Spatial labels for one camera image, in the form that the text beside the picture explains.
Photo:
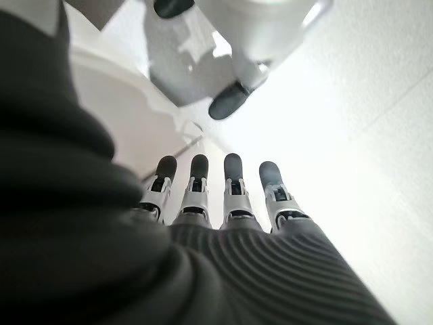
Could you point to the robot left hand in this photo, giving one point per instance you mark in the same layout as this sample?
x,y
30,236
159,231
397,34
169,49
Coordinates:
x,y
135,271

